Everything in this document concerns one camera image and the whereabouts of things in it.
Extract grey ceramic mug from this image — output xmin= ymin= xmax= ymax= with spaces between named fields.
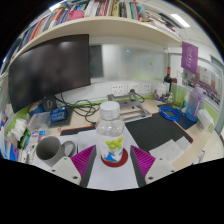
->
xmin=35 ymin=135 xmax=77 ymax=168

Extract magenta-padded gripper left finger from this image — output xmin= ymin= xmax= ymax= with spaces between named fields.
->
xmin=49 ymin=144 xmax=98 ymax=189

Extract black tangled cables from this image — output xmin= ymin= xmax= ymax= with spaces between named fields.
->
xmin=54 ymin=93 xmax=102 ymax=126

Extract small white paper note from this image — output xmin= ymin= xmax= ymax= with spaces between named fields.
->
xmin=148 ymin=135 xmax=192 ymax=165

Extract black desk mat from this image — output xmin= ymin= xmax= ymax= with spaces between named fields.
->
xmin=124 ymin=112 xmax=195 ymax=156

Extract wall shelf with books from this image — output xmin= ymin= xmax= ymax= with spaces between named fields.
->
xmin=0 ymin=0 xmax=183 ymax=65

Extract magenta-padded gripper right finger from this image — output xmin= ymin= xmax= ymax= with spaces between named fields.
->
xmin=129 ymin=144 xmax=177 ymax=189

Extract clear plastic water bottle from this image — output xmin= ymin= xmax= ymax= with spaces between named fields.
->
xmin=95 ymin=100 xmax=126 ymax=165

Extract black computer monitor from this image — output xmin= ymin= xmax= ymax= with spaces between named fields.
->
xmin=8 ymin=33 xmax=92 ymax=115

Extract blue coiled cable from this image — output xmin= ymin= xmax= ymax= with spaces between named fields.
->
xmin=158 ymin=105 xmax=183 ymax=123

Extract purple hanging banner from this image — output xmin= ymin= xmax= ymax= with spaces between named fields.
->
xmin=180 ymin=41 xmax=200 ymax=76

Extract small blue box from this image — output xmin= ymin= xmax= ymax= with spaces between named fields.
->
xmin=49 ymin=105 xmax=70 ymax=125

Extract translucent purple drink bottle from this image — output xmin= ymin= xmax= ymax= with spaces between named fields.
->
xmin=185 ymin=84 xmax=205 ymax=123

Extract dark wine bottle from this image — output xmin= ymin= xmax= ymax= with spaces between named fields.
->
xmin=163 ymin=66 xmax=174 ymax=94

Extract grey metal laptop stand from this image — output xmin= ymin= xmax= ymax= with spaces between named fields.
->
xmin=106 ymin=88 xmax=153 ymax=124

